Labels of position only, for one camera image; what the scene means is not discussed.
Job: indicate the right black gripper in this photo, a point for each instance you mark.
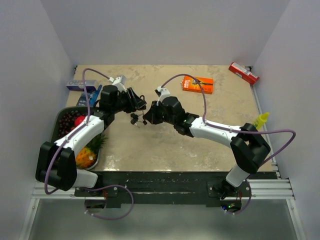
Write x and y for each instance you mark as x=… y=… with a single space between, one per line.
x=151 y=115

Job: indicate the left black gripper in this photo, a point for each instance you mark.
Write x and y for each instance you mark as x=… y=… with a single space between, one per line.
x=134 y=103

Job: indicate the black key bunch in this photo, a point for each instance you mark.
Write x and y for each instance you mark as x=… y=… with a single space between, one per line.
x=134 y=119

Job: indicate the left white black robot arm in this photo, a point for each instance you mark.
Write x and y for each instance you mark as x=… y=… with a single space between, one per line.
x=56 y=165

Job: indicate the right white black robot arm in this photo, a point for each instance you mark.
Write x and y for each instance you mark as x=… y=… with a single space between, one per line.
x=248 y=147

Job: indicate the orange razor box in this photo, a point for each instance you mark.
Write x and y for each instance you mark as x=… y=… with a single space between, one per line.
x=190 y=85

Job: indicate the red apple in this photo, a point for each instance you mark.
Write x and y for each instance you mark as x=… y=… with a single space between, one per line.
x=79 y=120

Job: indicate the white blue toothpaste box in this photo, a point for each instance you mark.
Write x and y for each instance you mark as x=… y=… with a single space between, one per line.
x=77 y=85

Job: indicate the orange toy pineapple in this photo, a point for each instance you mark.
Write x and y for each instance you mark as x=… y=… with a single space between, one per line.
x=88 y=156

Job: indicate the dark red grape bunch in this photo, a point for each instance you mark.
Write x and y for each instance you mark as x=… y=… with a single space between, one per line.
x=67 y=123

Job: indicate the grey fruit tray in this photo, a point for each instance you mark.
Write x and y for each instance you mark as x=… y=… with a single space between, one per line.
x=55 y=133

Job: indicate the red box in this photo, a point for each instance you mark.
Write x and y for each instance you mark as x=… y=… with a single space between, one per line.
x=243 y=73

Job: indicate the yellow glue bottle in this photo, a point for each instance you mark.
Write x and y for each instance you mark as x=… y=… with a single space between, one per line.
x=260 y=120

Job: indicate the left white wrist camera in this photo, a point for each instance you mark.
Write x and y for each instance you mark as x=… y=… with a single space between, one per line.
x=119 y=82

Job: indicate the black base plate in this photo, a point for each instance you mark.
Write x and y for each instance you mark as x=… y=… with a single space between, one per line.
x=165 y=188

